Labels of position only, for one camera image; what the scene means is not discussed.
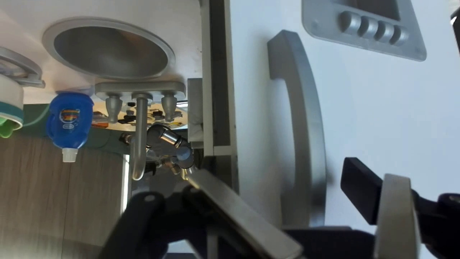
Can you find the blue toy bottle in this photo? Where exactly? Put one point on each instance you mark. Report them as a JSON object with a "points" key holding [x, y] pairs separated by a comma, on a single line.
{"points": [[69, 123]]}

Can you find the grey toy faucet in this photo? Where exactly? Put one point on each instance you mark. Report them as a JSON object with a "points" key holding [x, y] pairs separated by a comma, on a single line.
{"points": [[142, 91]]}

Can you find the grey ice dispenser panel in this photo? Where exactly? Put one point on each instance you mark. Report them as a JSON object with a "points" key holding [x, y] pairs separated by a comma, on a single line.
{"points": [[385, 27]]}

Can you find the stacked colourful toy bowls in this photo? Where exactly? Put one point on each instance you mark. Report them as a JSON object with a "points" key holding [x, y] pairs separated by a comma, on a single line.
{"points": [[10, 96]]}

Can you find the white toy fridge upper door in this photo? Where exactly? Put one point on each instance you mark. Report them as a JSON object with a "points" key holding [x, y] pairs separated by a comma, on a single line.
{"points": [[397, 116]]}

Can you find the grey upper door handle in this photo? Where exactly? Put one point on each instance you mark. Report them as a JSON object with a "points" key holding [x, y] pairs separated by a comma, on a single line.
{"points": [[306, 199]]}

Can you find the white toy kitchen set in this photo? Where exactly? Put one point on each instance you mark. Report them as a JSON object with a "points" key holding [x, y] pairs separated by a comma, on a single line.
{"points": [[178, 22]]}

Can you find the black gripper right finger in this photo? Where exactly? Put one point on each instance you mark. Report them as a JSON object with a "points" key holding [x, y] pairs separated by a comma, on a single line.
{"points": [[404, 221]]}

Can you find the grey toy sink basin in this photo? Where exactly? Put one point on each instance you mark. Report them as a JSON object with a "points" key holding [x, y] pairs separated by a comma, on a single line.
{"points": [[108, 48]]}

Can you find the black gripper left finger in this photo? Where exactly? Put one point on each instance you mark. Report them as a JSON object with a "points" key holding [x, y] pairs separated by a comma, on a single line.
{"points": [[203, 214]]}

